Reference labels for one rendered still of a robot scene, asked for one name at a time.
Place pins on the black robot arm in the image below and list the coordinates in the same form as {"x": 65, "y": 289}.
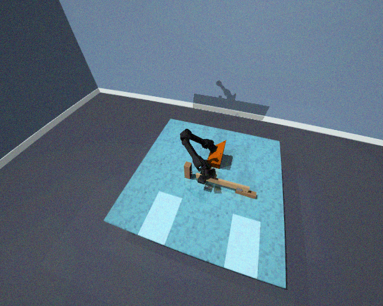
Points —
{"x": 198, "y": 161}

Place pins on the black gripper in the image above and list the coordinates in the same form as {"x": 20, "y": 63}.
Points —
{"x": 201, "y": 180}

